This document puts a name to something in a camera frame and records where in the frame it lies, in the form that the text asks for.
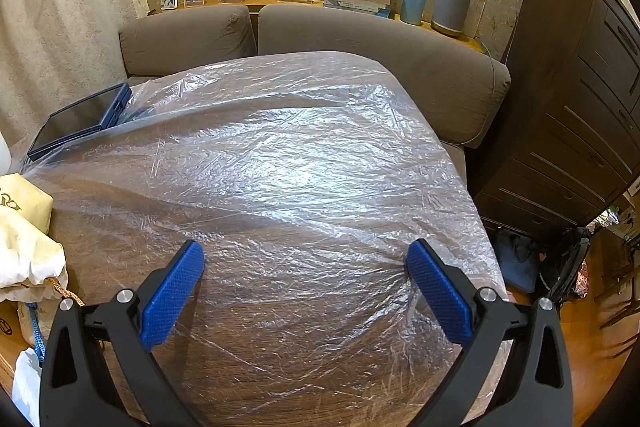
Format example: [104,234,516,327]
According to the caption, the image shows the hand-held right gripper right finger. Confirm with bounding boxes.
[406,238,573,427]

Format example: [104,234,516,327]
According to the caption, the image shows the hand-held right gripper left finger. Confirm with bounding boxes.
[39,239,206,427]

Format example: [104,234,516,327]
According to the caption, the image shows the blue bag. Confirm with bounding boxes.
[492,227,541,293]

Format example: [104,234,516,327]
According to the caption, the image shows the black backpack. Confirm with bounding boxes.
[537,227,593,308]

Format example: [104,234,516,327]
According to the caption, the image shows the cardboard box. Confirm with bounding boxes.
[0,302,41,400]

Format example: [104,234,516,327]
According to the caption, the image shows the white plastic bag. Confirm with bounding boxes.
[11,347,43,427]

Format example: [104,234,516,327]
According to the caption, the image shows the cream paper bag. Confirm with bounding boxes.
[0,174,53,235]

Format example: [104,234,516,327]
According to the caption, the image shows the dark wooden chair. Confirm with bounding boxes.
[597,227,640,330]

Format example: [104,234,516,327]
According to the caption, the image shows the table covered with plastic sheet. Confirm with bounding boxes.
[20,51,516,427]

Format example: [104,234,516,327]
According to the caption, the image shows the tablet in blue case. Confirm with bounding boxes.
[27,83,133,162]

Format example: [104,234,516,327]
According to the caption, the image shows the dark wooden cabinet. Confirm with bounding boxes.
[472,0,640,238]

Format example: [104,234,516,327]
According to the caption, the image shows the brown sofa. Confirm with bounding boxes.
[118,3,512,188]

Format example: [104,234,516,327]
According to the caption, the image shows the beige curtain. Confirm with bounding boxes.
[0,0,148,150]

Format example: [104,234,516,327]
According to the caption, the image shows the grey cylinder speaker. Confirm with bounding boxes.
[431,0,474,38]

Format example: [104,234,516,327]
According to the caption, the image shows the blue cylinder speaker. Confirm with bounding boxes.
[400,0,429,26]

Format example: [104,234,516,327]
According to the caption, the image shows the white cloth drawstring bag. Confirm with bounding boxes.
[0,207,68,303]

